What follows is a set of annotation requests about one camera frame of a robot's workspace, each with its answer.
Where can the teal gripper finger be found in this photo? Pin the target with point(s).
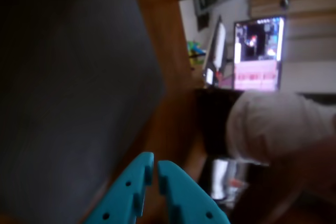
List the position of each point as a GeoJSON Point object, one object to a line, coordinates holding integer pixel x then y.
{"type": "Point", "coordinates": [183, 200]}
{"type": "Point", "coordinates": [123, 197]}

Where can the lit computer monitor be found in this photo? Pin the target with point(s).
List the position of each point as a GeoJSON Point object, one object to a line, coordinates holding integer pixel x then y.
{"type": "Point", "coordinates": [258, 56]}

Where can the grey rubber mat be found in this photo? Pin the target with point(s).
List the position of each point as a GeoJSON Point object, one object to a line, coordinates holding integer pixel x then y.
{"type": "Point", "coordinates": [78, 90]}

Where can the person in white shirt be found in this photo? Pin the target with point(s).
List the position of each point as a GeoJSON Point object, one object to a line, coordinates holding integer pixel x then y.
{"type": "Point", "coordinates": [275, 121]}

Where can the green toy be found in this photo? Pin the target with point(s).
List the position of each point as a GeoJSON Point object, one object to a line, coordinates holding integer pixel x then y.
{"type": "Point", "coordinates": [195, 52]}

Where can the white upright device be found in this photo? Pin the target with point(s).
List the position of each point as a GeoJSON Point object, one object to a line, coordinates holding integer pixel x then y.
{"type": "Point", "coordinates": [218, 48]}

